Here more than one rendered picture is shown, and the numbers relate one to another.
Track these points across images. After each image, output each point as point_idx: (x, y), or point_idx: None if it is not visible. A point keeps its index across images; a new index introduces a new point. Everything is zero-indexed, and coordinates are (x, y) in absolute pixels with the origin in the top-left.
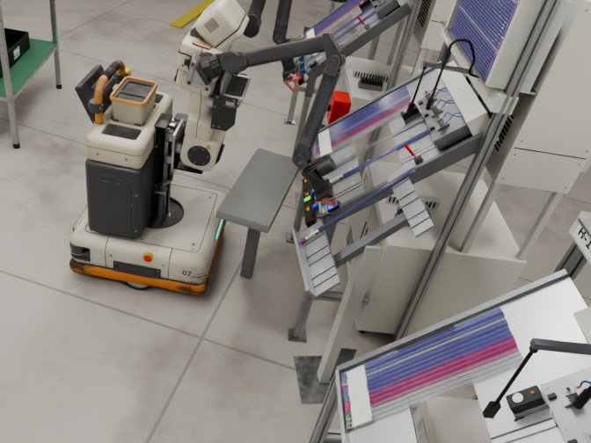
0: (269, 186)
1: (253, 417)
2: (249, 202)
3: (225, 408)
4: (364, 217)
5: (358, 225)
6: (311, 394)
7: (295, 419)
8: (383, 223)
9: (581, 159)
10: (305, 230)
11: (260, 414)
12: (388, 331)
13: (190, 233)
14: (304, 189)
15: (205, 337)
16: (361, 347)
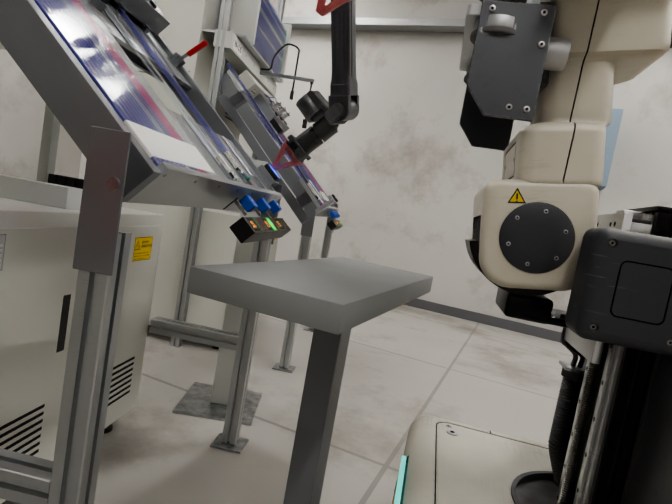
0: (328, 268)
1: None
2: (375, 269)
3: (350, 408)
4: (49, 304)
5: (20, 362)
6: (246, 394)
7: (275, 389)
8: (136, 214)
9: None
10: (315, 199)
11: None
12: None
13: (469, 453)
14: (264, 227)
15: (380, 466)
16: (132, 415)
